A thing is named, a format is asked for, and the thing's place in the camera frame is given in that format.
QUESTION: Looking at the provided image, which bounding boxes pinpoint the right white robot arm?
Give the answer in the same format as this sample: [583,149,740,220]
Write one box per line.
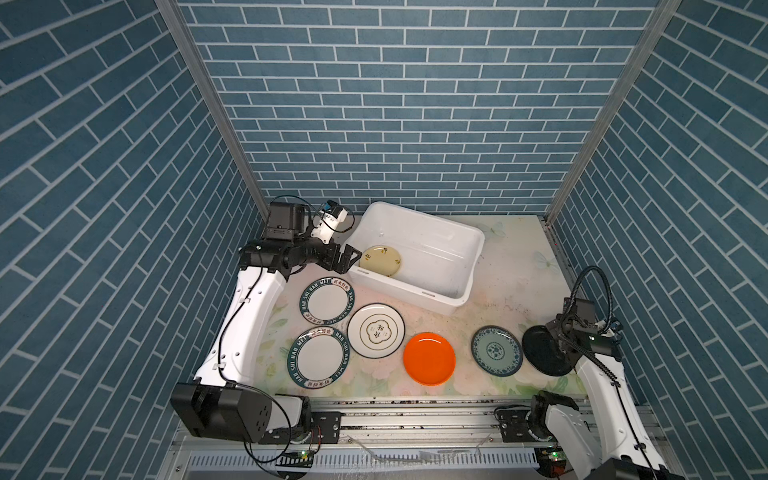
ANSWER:
[522,314,680,479]

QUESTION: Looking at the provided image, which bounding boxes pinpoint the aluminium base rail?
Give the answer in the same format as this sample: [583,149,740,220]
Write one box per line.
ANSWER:
[170,398,667,451]

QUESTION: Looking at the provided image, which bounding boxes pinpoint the orange plate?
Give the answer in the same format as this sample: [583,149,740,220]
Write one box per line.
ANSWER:
[403,332,456,386]

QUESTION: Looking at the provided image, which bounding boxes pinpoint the green patterned plate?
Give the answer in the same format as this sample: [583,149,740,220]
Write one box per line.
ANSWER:
[471,325,523,377]

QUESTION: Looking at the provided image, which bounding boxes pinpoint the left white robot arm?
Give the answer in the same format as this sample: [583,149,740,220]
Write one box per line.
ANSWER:
[170,195,361,443]

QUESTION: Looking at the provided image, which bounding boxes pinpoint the white plastic bin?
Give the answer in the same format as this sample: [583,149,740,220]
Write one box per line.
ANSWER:
[345,201,485,316]

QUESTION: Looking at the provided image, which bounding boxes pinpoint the lower green rimmed white plate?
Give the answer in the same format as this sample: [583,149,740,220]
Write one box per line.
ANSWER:
[286,327,351,390]

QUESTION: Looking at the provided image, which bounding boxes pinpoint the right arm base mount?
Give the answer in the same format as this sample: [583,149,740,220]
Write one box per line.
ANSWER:
[493,405,557,444]

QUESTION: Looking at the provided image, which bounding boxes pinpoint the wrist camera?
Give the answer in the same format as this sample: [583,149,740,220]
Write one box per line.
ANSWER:
[310,200,356,244]
[563,265,616,335]

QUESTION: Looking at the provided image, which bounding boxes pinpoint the floral table mat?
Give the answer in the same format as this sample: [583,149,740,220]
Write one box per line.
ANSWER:
[215,214,616,398]

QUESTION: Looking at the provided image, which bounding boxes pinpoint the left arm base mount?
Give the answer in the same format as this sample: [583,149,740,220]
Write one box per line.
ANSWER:
[258,411,342,446]

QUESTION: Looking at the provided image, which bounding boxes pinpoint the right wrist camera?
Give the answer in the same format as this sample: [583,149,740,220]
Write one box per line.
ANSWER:
[563,265,616,335]

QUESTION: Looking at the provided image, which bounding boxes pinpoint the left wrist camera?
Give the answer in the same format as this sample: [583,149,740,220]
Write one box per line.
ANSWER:
[310,200,356,244]

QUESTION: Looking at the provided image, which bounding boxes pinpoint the green rimmed white plate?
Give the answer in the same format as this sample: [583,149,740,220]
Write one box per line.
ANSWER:
[286,327,351,390]
[299,276,356,326]

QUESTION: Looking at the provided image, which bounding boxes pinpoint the white plate black pattern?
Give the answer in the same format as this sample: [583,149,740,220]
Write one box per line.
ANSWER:
[346,303,406,359]

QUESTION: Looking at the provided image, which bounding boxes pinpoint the upper green rimmed white plate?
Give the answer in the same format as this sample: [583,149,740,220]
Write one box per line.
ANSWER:
[299,276,356,326]

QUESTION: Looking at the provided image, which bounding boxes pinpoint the yellow plate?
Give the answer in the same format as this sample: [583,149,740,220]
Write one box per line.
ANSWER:
[359,245,402,277]

